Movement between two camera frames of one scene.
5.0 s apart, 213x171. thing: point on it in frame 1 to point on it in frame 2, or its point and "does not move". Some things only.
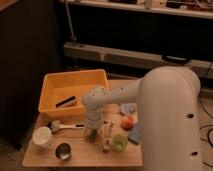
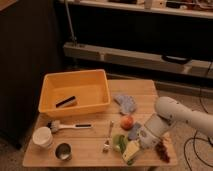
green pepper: x=93 y=136 to x=123 y=146
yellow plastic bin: x=63 y=85 does not move
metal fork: x=106 y=147 does not move
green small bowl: x=119 y=142 does not move
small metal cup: x=63 y=151 does not move
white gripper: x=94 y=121 to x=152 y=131
